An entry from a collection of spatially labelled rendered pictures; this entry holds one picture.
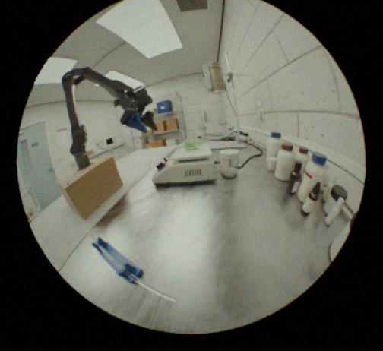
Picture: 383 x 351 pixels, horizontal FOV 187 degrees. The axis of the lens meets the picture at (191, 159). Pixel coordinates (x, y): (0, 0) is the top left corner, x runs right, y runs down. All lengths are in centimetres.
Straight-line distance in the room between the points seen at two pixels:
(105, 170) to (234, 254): 40
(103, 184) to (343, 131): 75
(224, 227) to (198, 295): 13
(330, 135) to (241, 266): 42
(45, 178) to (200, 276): 298
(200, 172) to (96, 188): 33
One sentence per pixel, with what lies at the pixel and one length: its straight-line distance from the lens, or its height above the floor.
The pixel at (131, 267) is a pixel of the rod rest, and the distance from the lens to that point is 19.
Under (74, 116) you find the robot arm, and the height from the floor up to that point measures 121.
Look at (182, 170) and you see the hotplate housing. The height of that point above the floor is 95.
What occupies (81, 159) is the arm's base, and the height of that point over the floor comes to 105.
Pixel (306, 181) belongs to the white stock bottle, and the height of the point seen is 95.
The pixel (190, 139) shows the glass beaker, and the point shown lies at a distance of 33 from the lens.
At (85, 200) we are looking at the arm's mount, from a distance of 37.
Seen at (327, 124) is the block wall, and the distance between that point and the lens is 45.
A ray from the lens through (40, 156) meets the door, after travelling 301.
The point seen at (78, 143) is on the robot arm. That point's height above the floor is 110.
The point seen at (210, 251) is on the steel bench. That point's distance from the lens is 19.
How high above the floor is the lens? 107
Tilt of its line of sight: 19 degrees down
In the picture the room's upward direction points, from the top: 8 degrees counter-clockwise
